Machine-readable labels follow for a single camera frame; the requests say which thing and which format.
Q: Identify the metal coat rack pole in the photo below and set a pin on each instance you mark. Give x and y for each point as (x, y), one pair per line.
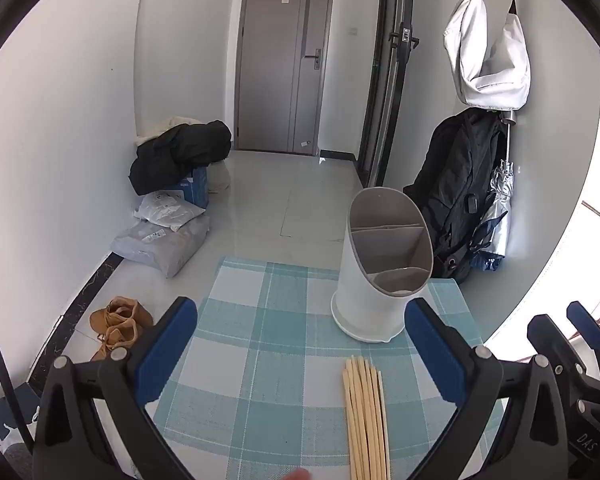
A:
(509, 122)

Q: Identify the silver folded umbrella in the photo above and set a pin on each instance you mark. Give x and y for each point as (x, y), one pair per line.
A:
(497, 210)

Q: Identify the cream cloth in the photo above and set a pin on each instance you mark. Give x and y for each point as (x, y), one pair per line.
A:
(160, 127)

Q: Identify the blue and white bag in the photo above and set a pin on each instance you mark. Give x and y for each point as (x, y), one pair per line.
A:
(10, 412)

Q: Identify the blue cardboard box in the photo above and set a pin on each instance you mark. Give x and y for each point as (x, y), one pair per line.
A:
(197, 187)

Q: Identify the white plastic parcel bag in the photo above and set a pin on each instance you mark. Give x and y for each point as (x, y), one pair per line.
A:
(167, 207)

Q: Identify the black backpack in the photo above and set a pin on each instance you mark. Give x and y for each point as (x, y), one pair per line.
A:
(452, 195)

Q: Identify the grey door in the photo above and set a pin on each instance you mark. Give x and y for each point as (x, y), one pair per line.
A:
(280, 75)

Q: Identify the bundle of wooden chopsticks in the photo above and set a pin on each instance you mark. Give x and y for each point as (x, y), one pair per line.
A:
(365, 420)

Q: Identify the teal checked tablecloth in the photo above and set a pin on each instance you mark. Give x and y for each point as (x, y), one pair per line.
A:
(260, 360)

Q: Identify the white grey utensil holder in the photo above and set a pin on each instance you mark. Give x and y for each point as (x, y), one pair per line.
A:
(365, 305)

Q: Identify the white hanging bag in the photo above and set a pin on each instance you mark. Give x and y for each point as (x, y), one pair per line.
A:
(490, 60)

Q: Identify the black jacket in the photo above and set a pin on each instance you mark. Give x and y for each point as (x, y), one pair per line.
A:
(180, 152)

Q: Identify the beige sack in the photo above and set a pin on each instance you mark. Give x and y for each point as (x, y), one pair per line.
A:
(220, 177)

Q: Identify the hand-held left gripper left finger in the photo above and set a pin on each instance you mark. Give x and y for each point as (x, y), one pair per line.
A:
(167, 345)

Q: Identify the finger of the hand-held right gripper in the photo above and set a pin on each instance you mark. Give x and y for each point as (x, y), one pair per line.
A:
(552, 340)
(587, 322)

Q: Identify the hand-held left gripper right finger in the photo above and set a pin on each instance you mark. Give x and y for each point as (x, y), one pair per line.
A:
(437, 350)

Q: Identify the black framed door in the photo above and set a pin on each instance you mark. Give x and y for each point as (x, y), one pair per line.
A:
(387, 85)

